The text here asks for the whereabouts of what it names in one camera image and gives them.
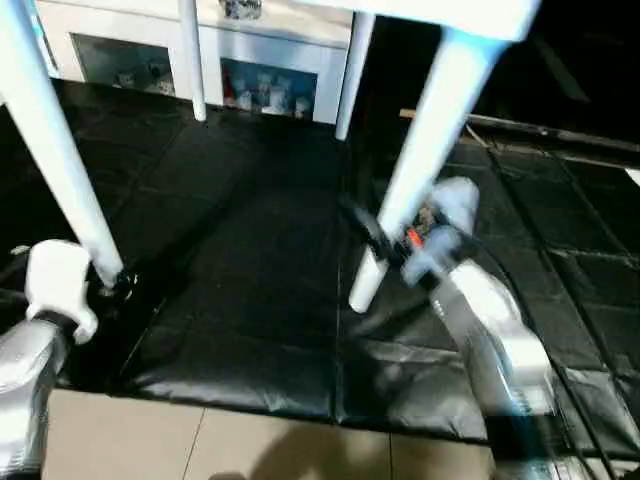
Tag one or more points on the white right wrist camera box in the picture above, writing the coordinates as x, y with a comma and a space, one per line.
455, 205

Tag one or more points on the white cabinet with glass doors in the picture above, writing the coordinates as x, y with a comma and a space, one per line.
260, 40

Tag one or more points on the grey bundle of small items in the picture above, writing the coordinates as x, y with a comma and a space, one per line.
242, 8

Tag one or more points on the black work mat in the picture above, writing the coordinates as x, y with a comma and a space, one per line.
250, 280

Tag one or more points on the white plastic table leg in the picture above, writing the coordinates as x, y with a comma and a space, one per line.
352, 80
430, 130
192, 60
55, 150

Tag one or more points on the crumpled black plastic sheet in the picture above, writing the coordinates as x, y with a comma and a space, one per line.
580, 280

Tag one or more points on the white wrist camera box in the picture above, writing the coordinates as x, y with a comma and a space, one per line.
60, 285
455, 205

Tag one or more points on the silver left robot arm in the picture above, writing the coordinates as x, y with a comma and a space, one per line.
25, 390

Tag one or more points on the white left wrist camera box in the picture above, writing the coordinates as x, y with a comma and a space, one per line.
60, 285

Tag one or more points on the dark low furniture silver edge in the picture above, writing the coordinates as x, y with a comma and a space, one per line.
540, 130

